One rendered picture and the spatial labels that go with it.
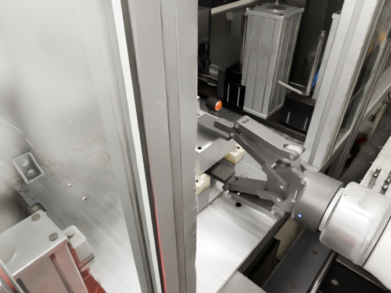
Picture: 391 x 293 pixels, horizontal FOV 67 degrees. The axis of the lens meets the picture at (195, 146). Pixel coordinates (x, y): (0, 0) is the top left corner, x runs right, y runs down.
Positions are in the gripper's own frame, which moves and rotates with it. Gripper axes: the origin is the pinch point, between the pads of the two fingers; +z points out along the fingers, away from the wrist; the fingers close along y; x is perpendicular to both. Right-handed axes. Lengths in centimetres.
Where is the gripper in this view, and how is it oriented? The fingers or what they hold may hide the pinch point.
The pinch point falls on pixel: (210, 146)
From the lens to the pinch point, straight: 49.5
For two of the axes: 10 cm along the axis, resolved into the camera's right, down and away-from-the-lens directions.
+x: -6.6, 4.6, -5.9
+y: 0.0, -7.9, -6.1
